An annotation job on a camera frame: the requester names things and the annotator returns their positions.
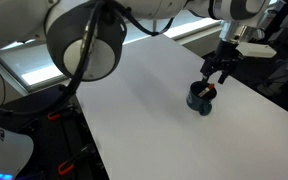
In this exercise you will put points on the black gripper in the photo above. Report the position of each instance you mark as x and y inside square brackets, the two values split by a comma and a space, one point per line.
[227, 53]

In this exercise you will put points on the gray window frame post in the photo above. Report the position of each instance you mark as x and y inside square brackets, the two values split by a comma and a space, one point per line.
[155, 26]

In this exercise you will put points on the orange capped white marker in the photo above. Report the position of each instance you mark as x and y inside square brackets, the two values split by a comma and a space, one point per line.
[206, 90]

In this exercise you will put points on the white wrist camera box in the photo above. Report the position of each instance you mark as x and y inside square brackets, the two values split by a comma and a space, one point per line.
[257, 50]

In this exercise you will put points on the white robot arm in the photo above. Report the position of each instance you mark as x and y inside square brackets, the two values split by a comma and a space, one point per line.
[84, 56]

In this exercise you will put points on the dark blue mug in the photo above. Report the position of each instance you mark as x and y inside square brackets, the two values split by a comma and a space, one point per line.
[195, 100]

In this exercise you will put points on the gray office chair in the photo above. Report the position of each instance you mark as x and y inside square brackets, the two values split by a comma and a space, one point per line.
[284, 73]

